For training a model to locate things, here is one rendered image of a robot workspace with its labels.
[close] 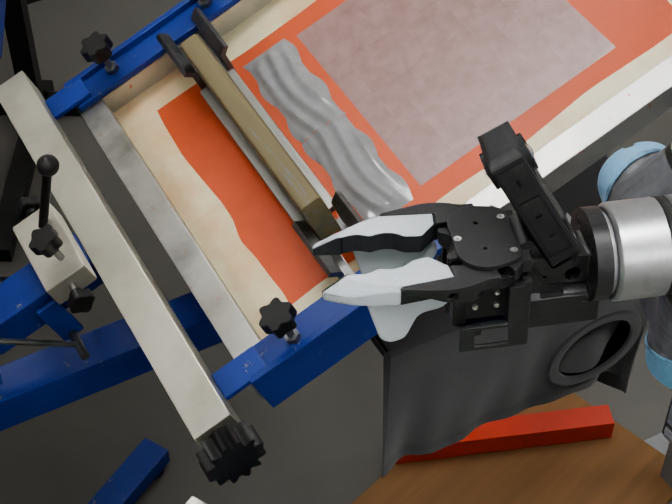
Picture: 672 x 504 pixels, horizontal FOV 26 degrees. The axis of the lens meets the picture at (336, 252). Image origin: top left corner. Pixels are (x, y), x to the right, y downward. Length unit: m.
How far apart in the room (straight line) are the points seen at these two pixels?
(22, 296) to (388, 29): 0.60
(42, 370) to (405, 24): 0.67
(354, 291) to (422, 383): 1.01
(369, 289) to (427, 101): 0.89
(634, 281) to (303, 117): 0.93
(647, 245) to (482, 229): 0.12
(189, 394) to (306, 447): 1.34
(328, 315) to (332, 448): 1.32
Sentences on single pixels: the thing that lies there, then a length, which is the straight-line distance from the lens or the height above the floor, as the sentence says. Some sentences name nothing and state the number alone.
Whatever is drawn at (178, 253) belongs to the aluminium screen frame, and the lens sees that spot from 1.86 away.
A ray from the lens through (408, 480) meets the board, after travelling 2.95.
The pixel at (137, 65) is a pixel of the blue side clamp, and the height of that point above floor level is 1.15.
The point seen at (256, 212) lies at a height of 1.11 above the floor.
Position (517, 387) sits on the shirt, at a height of 0.72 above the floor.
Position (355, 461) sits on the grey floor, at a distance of 2.99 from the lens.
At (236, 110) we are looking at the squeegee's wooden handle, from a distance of 1.85.
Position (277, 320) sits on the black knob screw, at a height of 1.19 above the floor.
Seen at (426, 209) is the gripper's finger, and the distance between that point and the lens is 1.09.
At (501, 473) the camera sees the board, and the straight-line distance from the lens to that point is 2.97.
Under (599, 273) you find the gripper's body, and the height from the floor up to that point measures 1.67.
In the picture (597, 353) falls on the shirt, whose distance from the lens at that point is 2.26.
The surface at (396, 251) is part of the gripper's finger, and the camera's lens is 1.09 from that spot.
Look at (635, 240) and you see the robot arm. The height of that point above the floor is 1.69.
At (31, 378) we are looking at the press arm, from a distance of 1.99.
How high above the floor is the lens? 2.45
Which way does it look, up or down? 47 degrees down
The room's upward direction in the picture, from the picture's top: straight up
